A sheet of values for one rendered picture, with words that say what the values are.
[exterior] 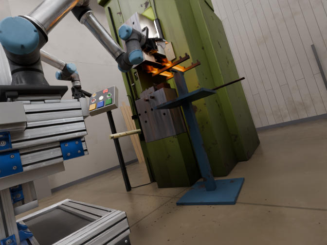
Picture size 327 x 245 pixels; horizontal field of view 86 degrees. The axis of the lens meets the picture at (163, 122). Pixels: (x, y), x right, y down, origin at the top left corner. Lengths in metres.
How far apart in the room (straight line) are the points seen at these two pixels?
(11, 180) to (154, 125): 1.14
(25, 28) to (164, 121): 1.17
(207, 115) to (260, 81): 3.09
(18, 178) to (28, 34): 0.57
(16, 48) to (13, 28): 0.06
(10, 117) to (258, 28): 4.63
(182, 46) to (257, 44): 3.10
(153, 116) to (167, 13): 1.03
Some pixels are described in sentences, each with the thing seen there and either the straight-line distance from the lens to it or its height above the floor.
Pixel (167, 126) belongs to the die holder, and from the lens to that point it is 1.62.
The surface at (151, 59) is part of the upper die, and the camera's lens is 1.96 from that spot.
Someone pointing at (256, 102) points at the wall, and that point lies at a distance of 4.63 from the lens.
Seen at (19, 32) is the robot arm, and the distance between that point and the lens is 0.85.
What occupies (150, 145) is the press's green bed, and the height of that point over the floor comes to 0.43.
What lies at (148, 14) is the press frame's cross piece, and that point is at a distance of 2.29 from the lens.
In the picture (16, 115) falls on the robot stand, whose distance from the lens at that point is 0.73.
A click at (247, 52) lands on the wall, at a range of 4.78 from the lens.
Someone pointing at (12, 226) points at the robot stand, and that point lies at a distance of 1.04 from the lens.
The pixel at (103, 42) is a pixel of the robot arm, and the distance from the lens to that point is 1.12.
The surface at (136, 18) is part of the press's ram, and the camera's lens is 2.08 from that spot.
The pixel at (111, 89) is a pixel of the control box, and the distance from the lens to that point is 2.12.
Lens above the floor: 0.49
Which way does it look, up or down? 4 degrees up
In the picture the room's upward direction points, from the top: 16 degrees counter-clockwise
